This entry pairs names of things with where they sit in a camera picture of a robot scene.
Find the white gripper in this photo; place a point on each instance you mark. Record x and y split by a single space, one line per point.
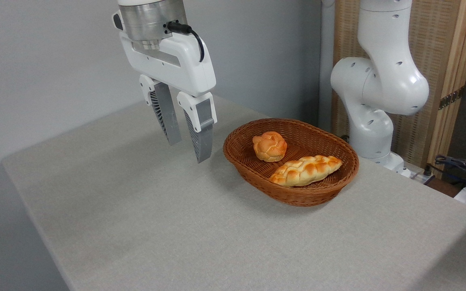
176 60

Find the round flower-shaped bread roll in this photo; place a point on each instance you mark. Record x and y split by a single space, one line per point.
269 146

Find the black plug at robot base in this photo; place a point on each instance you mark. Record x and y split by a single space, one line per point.
428 170

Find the long braided bread loaf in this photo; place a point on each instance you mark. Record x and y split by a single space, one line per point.
306 169

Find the grey tablecloth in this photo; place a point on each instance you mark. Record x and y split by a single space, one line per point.
176 242

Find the brown wicker oval basket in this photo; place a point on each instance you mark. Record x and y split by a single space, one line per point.
310 137

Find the wooden bamboo folding screen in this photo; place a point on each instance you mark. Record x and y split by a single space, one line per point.
439 48

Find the metal screen hinge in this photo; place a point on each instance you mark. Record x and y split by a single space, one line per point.
450 98

